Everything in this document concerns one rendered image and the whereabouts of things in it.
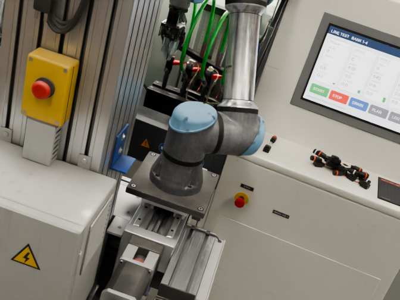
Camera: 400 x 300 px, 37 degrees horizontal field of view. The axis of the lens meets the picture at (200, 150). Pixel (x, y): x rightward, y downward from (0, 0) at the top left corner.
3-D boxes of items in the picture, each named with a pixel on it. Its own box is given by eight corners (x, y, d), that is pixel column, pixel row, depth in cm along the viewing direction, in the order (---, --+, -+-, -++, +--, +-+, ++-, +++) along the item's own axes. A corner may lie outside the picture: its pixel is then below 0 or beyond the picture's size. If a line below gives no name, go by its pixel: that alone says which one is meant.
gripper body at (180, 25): (156, 37, 214) (164, 5, 208) (165, 31, 221) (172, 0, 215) (176, 44, 212) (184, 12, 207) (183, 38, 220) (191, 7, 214)
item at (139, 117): (53, 126, 225) (59, 88, 217) (59, 122, 229) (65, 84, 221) (205, 186, 216) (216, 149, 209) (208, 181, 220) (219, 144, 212)
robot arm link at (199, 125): (158, 137, 165) (168, 94, 159) (202, 140, 171) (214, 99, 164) (169, 162, 156) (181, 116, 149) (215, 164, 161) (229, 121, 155)
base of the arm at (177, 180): (194, 202, 161) (204, 172, 156) (142, 184, 162) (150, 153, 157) (206, 176, 174) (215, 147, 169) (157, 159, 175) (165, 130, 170)
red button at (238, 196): (230, 206, 212) (234, 195, 209) (233, 201, 215) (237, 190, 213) (243, 212, 211) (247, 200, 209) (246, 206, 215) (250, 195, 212)
